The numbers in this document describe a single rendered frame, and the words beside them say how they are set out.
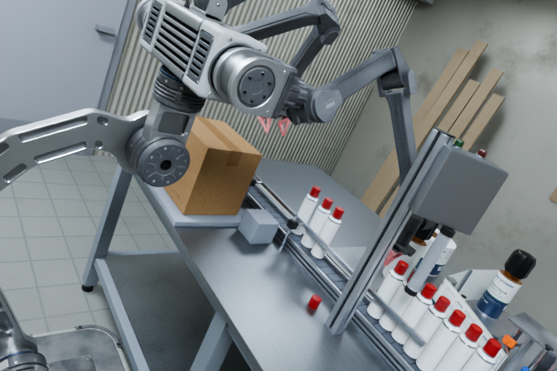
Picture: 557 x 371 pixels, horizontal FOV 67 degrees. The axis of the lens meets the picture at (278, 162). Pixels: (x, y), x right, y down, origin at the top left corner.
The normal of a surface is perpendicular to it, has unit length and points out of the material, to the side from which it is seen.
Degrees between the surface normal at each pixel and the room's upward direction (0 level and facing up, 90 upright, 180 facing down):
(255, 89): 90
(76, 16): 90
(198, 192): 90
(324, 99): 62
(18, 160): 90
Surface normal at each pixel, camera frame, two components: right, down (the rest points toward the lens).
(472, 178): 0.02, 0.33
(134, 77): 0.55, 0.48
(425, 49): -0.73, -0.09
